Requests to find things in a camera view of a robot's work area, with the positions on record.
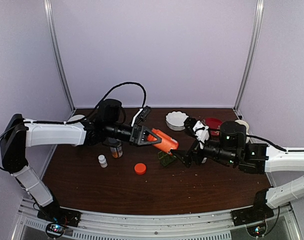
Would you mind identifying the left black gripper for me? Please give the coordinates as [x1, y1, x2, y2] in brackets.
[105, 121, 162, 147]

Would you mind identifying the orange pill bottle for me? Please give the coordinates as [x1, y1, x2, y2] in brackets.
[152, 128, 179, 156]

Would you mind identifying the green weekly pill organizer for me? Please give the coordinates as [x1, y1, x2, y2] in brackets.
[158, 151, 177, 167]

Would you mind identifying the grey lid pill bottle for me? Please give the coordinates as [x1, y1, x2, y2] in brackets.
[110, 141, 123, 159]

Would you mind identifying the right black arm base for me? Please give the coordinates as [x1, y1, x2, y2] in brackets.
[231, 189, 274, 238]

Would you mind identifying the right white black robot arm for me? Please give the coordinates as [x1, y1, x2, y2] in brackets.
[171, 117, 304, 221]

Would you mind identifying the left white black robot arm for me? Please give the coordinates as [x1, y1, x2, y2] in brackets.
[0, 99, 162, 222]

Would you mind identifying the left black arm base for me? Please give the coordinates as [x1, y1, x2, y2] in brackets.
[35, 192, 81, 240]

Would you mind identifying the white fluted ceramic bowl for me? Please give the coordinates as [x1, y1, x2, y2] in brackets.
[165, 111, 188, 131]

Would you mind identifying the red floral plate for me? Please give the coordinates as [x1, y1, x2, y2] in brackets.
[205, 117, 222, 137]

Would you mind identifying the small white pill bottle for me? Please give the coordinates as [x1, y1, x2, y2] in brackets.
[98, 154, 108, 168]

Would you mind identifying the cream ceramic mug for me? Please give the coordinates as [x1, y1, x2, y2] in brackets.
[235, 119, 249, 132]

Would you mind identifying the paper cup with orange contents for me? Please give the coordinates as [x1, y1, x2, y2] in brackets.
[68, 114, 85, 122]

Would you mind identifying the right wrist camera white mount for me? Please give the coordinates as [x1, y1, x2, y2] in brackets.
[184, 117, 210, 144]

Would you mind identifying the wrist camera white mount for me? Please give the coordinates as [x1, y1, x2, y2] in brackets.
[130, 106, 151, 127]
[184, 117, 210, 144]

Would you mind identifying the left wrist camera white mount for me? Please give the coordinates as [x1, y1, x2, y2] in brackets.
[130, 106, 151, 127]

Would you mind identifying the front aluminium rail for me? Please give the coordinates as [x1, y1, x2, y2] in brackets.
[16, 197, 300, 240]

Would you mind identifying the right aluminium frame post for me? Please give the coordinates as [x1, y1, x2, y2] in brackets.
[233, 0, 264, 115]

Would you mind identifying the aluminium frame post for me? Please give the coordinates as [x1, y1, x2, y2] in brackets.
[44, 0, 76, 112]
[233, 0, 264, 115]

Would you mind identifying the left aluminium frame post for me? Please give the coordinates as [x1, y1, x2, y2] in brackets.
[44, 0, 76, 112]

